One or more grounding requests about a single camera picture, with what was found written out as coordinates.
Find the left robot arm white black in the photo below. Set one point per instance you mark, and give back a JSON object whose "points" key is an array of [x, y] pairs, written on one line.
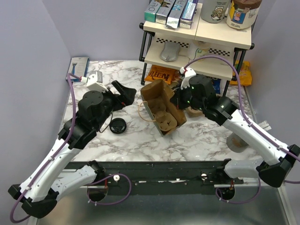
{"points": [[40, 193]]}

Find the yellow snack bag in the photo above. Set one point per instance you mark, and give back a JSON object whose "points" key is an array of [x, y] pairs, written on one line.
{"points": [[244, 74]]}

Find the teal toothpaste box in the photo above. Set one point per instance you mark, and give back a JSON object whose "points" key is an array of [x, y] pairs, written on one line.
{"points": [[152, 9]]}

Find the grey cartoon mug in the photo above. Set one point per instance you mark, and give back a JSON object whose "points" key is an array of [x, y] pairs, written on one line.
{"points": [[213, 11]]}

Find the black plastic lid stack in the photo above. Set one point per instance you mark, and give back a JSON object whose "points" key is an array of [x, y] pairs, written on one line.
{"points": [[118, 126]]}

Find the brown paper bag green side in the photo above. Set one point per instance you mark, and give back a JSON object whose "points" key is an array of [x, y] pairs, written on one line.
{"points": [[155, 93]]}

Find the silver blue toothpaste box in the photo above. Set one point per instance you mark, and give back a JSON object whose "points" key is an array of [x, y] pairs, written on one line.
{"points": [[173, 19]]}

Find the white blue toothpaste box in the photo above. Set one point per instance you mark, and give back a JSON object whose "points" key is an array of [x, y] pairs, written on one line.
{"points": [[187, 16]]}

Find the brown pulp cup carrier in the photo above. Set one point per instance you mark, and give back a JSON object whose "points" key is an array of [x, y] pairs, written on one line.
{"points": [[165, 120], [194, 113]]}

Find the blue razor package box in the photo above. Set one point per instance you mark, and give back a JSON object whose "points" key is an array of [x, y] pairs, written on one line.
{"points": [[78, 67]]}

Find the cream black tiered shelf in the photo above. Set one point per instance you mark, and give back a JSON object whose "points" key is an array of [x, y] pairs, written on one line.
{"points": [[218, 38]]}

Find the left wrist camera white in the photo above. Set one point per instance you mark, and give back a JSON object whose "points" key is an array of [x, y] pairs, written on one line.
{"points": [[94, 82]]}

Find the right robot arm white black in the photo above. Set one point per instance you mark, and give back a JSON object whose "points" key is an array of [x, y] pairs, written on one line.
{"points": [[277, 158]]}

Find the grey cup with straws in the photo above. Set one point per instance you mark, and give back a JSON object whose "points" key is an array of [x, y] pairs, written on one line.
{"points": [[236, 143]]}

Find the orange kettle chips bag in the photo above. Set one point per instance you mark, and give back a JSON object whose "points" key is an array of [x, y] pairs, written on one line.
{"points": [[160, 73]]}

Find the white cartoon canister brown lid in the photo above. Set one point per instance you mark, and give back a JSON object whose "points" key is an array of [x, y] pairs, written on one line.
{"points": [[242, 13]]}

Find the blue doritos chips bag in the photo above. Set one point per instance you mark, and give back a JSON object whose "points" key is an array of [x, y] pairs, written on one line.
{"points": [[216, 84]]}

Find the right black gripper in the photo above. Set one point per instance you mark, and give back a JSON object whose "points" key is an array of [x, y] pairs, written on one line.
{"points": [[176, 98]]}

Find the white paper roll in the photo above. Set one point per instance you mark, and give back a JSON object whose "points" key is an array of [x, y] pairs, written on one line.
{"points": [[197, 49]]}

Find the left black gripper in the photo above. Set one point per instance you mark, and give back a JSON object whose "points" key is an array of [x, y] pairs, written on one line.
{"points": [[126, 98]]}

